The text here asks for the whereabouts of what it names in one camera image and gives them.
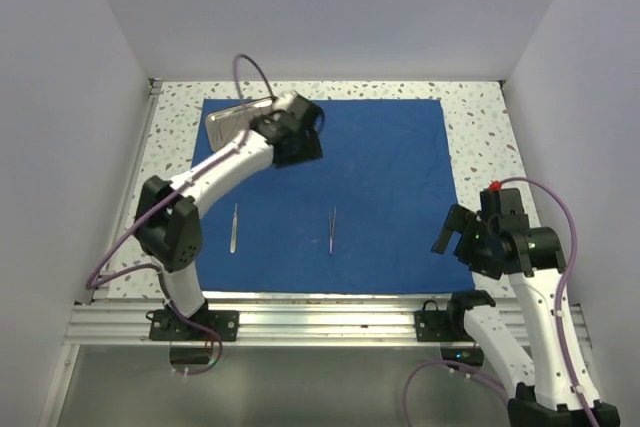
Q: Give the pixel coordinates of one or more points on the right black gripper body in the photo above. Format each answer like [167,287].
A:
[474,246]

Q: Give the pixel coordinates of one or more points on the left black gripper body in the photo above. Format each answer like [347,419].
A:
[307,150]

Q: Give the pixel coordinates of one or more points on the steel instrument tray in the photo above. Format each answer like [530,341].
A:
[224,119]

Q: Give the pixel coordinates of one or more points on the blue surgical cloth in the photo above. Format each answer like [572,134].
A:
[386,167]

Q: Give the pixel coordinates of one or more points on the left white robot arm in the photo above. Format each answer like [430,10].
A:
[169,212]

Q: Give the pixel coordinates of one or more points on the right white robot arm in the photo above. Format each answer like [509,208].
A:
[547,383]

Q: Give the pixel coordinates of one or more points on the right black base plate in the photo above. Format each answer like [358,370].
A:
[432,324]

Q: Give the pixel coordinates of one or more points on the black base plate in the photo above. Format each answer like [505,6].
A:
[432,324]
[167,327]

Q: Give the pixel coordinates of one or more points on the aluminium front rail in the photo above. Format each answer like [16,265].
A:
[348,322]

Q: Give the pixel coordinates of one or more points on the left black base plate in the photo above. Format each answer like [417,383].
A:
[167,327]

